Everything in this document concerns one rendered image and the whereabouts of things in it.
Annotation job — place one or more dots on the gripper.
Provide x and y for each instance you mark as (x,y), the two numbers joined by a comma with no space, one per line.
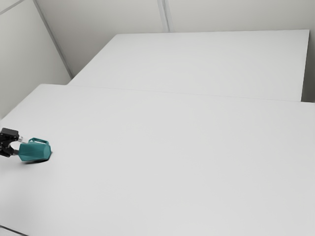
(4,138)

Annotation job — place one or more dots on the teal faceted mug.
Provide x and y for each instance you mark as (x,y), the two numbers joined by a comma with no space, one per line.
(34,152)

